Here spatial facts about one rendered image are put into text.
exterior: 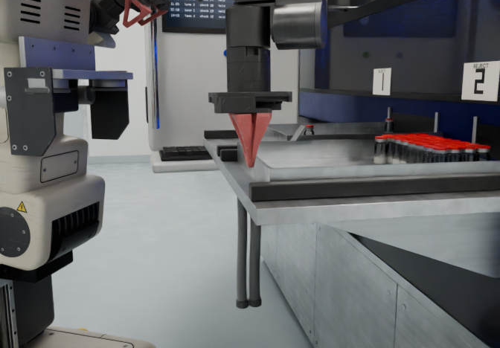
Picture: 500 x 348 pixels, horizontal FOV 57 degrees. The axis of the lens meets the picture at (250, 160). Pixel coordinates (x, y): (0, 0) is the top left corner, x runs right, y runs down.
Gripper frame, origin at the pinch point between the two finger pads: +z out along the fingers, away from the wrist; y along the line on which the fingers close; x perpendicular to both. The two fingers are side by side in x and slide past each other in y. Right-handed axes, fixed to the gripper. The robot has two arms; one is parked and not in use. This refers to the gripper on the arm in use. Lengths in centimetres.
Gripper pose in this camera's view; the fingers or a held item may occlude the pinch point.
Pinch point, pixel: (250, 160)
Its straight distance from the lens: 61.8
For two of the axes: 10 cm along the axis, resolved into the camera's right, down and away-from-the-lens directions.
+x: -1.8, -1.5, 9.7
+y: 9.8, -0.4, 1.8
